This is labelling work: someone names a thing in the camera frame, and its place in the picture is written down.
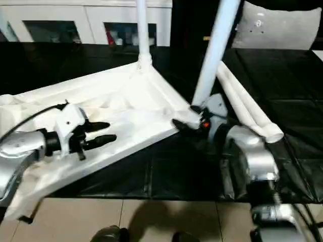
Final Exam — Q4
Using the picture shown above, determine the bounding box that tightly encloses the white plastic table leg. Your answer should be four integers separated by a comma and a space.
136, 0, 152, 70
219, 62, 285, 144
191, 0, 242, 108
217, 67, 265, 138

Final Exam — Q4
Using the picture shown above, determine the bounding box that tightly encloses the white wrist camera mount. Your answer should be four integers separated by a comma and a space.
203, 93, 228, 142
54, 103, 88, 158

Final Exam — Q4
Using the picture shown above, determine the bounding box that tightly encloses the dark robot foot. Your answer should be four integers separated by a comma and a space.
173, 231, 202, 242
92, 225, 129, 242

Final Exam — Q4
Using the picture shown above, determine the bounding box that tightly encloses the white plastic table top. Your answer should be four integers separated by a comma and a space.
0, 62, 202, 220

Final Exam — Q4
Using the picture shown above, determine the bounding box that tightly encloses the black work mat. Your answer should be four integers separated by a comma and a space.
0, 41, 323, 204

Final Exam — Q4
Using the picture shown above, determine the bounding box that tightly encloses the white glass-door cabinet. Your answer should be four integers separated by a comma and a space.
0, 0, 172, 47

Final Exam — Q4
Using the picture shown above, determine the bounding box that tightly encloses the dark robot left foot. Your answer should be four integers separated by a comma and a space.
92, 225, 129, 242

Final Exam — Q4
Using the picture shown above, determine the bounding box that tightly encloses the grey cushion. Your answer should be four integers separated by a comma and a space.
231, 0, 322, 50

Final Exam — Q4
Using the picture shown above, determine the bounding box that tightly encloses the dark robot right foot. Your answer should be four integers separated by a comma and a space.
173, 231, 202, 242

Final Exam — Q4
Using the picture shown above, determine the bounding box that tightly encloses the black metal support bar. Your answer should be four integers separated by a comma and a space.
19, 195, 43, 224

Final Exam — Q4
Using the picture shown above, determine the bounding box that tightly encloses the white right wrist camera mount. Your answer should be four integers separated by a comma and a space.
203, 93, 228, 142

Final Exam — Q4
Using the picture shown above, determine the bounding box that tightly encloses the black box with gold label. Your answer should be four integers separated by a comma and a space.
169, 0, 247, 48

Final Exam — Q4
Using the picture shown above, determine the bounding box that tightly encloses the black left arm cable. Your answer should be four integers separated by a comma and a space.
0, 99, 70, 142

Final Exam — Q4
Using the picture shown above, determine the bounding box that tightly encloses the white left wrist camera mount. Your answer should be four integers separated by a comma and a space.
54, 103, 88, 158

